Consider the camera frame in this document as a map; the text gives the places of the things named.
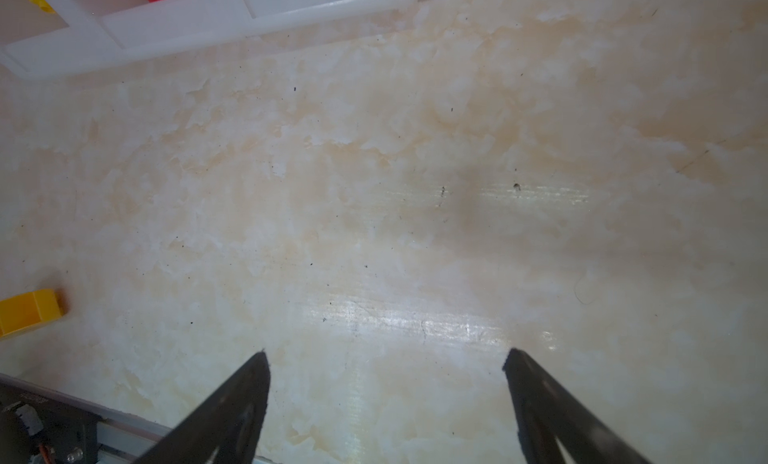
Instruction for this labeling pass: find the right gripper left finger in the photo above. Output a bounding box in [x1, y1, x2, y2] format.
[136, 351, 271, 464]

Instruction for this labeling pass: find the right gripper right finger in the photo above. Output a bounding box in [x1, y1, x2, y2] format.
[503, 348, 647, 463]

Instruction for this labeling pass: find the yellow double lego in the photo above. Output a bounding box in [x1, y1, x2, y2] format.
[0, 289, 64, 338]

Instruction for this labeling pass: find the white three-compartment bin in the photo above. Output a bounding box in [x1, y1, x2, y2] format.
[1, 0, 417, 80]

